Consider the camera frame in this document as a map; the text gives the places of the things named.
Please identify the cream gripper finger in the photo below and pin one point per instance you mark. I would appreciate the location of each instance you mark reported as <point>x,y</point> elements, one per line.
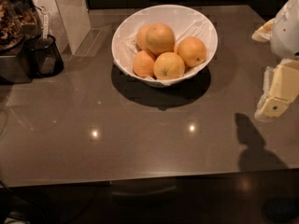
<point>280,89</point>
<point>264,32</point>

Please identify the white bowl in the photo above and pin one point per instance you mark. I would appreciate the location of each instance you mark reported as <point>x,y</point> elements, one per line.
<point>187,17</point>

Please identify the front orange with stem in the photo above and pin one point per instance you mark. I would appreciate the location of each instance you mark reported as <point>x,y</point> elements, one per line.
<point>168,66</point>

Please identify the white napkin liner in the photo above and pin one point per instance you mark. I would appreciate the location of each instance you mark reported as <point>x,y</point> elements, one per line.
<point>124,50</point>

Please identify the beige upright board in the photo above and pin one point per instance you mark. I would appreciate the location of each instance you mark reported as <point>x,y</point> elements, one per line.
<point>69,22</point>

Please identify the white tagged utensil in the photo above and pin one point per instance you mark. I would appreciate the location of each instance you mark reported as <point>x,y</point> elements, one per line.
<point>45,22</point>

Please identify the black mesh cup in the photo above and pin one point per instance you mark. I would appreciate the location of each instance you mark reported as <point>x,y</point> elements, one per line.
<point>44,55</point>

